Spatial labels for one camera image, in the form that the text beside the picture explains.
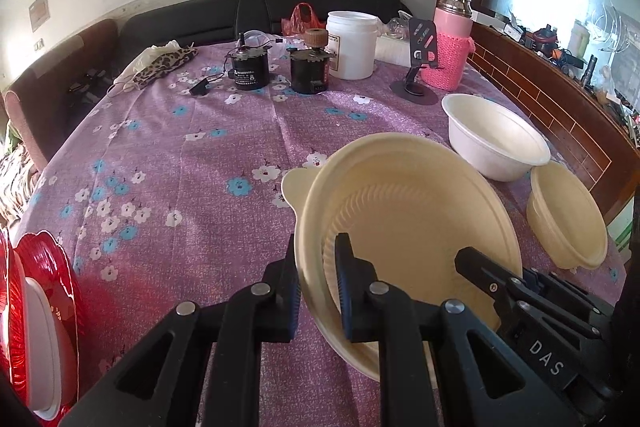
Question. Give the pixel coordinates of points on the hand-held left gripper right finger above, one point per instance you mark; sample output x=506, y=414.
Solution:
x=355, y=302

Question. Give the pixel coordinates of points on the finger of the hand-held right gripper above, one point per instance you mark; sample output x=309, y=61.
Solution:
x=565, y=307
x=487, y=279

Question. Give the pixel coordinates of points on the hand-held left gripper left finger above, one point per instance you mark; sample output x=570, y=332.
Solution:
x=280, y=297

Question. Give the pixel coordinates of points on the small cream bowl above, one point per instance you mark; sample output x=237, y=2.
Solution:
x=565, y=217

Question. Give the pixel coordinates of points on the large cream patterned bowl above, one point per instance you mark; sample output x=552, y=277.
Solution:
x=410, y=207

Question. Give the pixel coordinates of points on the red glass plate gold rim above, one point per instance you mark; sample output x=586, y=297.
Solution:
x=4, y=287
x=65, y=287

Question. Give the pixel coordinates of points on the wide white paper bowl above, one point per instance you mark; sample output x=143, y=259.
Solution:
x=50, y=347

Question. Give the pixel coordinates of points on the brown wooden ledge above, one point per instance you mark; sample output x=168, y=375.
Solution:
x=525, y=77

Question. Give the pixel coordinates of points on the black motor with wooden knob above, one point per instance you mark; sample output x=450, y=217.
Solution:
x=307, y=77

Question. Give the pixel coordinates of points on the black power adapter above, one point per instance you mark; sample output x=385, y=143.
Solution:
x=201, y=87

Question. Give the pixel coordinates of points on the pink thermos with knit sleeve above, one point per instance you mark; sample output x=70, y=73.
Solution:
x=445, y=57

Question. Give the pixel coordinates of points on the black flashlight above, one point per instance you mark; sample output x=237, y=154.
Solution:
x=590, y=69

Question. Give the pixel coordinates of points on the white ribbed container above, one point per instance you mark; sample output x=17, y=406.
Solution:
x=390, y=52

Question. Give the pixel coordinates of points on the black phone stand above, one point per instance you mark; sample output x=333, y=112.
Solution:
x=422, y=39

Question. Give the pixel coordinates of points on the white plastic jar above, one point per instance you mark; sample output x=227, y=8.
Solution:
x=355, y=52

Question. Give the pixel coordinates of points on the clear plastic bag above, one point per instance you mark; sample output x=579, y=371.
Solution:
x=397, y=27

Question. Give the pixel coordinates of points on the red plastic bag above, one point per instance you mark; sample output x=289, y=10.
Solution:
x=300, y=22

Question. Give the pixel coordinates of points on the patterned fabric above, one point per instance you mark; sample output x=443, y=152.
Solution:
x=15, y=187

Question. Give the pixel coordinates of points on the black sofa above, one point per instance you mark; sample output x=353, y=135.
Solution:
x=210, y=17

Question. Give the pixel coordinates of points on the brown armchair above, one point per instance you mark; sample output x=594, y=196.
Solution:
x=50, y=72

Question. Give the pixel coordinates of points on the wall socket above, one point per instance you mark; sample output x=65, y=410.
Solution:
x=38, y=44

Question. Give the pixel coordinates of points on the small wall plaque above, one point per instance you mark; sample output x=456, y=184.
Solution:
x=38, y=12

